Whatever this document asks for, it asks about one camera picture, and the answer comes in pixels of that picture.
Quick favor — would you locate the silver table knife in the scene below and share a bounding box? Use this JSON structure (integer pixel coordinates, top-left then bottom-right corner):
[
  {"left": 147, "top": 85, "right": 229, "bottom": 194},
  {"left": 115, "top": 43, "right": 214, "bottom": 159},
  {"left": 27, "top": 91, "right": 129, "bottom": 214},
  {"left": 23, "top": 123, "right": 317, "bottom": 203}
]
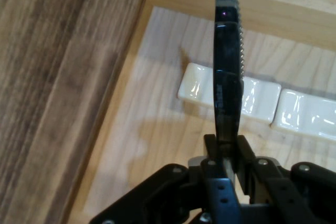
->
[{"left": 214, "top": 0, "right": 246, "bottom": 183}]

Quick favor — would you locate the white ceramic cutlery rest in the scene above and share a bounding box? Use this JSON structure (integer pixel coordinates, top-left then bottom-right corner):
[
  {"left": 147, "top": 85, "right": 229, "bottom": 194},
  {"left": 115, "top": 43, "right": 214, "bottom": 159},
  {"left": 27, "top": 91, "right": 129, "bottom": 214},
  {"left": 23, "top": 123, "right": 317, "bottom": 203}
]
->
[
  {"left": 269, "top": 89, "right": 336, "bottom": 143},
  {"left": 177, "top": 62, "right": 282, "bottom": 125}
]

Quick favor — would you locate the dark wooden drawer cabinet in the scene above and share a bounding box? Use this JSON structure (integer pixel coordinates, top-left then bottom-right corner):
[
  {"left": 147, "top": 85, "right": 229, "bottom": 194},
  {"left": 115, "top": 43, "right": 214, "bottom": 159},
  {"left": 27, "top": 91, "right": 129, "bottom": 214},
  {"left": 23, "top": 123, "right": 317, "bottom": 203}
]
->
[{"left": 0, "top": 0, "right": 156, "bottom": 224}]

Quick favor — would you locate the light wooden drawer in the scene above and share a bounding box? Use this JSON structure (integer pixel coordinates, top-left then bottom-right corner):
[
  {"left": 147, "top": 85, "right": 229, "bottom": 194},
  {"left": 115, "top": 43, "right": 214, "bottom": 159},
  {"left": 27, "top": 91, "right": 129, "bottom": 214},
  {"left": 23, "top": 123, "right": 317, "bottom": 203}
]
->
[{"left": 65, "top": 0, "right": 336, "bottom": 224}]

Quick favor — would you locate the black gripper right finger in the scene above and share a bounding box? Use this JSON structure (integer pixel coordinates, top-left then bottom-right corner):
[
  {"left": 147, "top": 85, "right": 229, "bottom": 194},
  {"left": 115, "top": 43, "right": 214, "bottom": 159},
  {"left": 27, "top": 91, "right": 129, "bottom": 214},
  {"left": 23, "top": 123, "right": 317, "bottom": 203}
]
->
[{"left": 235, "top": 135, "right": 336, "bottom": 224}]

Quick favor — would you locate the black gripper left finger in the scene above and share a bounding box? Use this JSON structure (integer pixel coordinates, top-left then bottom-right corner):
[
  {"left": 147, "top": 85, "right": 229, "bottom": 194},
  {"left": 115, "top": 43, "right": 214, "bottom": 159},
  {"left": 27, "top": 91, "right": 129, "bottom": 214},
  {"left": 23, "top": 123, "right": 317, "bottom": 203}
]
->
[{"left": 89, "top": 134, "right": 241, "bottom": 224}]

